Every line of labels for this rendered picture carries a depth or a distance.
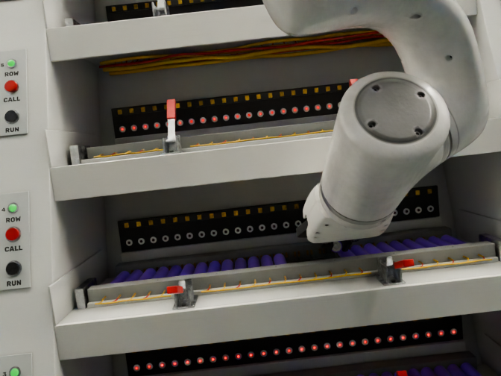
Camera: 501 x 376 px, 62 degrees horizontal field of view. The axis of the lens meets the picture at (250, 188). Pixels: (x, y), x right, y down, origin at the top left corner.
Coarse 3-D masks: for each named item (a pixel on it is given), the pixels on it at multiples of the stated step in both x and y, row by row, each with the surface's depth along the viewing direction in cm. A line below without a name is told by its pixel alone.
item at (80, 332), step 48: (240, 240) 70; (288, 240) 70; (480, 240) 61; (48, 288) 51; (288, 288) 55; (336, 288) 53; (384, 288) 51; (432, 288) 51; (480, 288) 52; (96, 336) 51; (144, 336) 51; (192, 336) 52; (240, 336) 52
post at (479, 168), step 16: (480, 0) 58; (496, 0) 58; (480, 16) 58; (496, 16) 57; (480, 32) 59; (496, 32) 57; (480, 48) 59; (496, 48) 57; (496, 64) 56; (496, 80) 56; (448, 160) 72; (464, 160) 67; (480, 160) 62; (496, 160) 58; (448, 176) 73; (464, 176) 67; (480, 176) 63; (496, 176) 59; (448, 192) 73; (464, 192) 68; (480, 192) 63; (496, 192) 59; (464, 208) 68; (480, 208) 64; (496, 208) 60; (480, 320) 67; (496, 320) 63; (480, 336) 68; (496, 336) 63; (480, 352) 68
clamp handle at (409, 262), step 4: (388, 260) 53; (392, 260) 53; (400, 260) 48; (404, 260) 47; (408, 260) 47; (412, 260) 47; (388, 264) 53; (392, 264) 53; (396, 264) 49; (400, 264) 48; (404, 264) 47; (408, 264) 47; (412, 264) 47; (388, 268) 52; (392, 268) 52; (396, 268) 49; (400, 268) 49
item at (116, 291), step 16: (352, 256) 58; (368, 256) 58; (384, 256) 57; (400, 256) 57; (416, 256) 57; (432, 256) 57; (448, 256) 57; (464, 256) 57; (480, 256) 56; (208, 272) 58; (224, 272) 57; (240, 272) 57; (256, 272) 57; (272, 272) 57; (288, 272) 57; (304, 272) 57; (320, 272) 57; (336, 272) 57; (368, 272) 55; (96, 288) 57; (112, 288) 57; (128, 288) 57; (144, 288) 57; (160, 288) 57; (208, 288) 57; (240, 288) 55
